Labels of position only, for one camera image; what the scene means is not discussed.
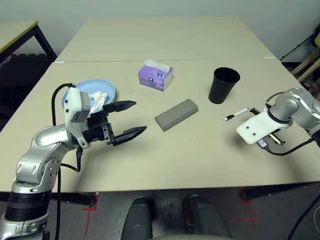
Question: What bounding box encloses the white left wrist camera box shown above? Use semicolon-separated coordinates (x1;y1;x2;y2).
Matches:
63;86;91;150

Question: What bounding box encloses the grey robot left leg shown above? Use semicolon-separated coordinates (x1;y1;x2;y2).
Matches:
121;196;154;240

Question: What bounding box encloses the grey robot right leg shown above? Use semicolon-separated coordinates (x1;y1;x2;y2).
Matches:
182;194;233;240

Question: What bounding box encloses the black plastic cup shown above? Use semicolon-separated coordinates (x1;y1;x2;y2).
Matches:
208;66;241;105

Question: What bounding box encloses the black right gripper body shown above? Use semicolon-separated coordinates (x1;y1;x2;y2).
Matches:
249;107;286;146

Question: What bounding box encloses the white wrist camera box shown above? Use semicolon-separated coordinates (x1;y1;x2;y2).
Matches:
63;86;91;150
236;106;293;145

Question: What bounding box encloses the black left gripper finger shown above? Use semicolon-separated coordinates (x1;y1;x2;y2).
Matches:
102;100;137;116
112;126;148;147

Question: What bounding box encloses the white tissue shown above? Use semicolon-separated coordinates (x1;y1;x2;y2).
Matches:
88;91;109;114

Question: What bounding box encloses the wooden chair frame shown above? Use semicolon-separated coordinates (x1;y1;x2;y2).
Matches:
291;48;320;91

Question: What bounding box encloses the black foam floor mat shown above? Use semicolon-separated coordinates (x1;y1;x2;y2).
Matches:
0;52;56;126

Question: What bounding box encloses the blue plastic plate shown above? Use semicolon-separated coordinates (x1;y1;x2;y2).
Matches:
61;78;117;116

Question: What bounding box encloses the side table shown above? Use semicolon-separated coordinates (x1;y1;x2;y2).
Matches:
0;19;58;64

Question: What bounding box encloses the black tripod rod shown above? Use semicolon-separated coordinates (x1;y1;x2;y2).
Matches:
279;34;316;61

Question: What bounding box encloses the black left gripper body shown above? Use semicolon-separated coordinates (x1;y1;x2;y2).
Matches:
83;113;115;145

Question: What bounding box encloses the grey robot leg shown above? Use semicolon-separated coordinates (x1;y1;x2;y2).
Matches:
121;196;154;240
182;194;233;240

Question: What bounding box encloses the purple tissue pack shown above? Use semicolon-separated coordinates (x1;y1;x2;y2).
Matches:
137;58;174;92

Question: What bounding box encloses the grey glasses case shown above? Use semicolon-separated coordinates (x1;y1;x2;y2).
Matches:
154;98;199;133

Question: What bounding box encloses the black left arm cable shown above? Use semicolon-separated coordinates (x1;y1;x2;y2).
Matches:
51;83;82;240

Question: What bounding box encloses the white marker black cap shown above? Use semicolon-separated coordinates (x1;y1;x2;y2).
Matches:
223;107;250;122

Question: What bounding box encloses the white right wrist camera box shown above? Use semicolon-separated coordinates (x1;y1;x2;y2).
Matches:
236;106;293;145

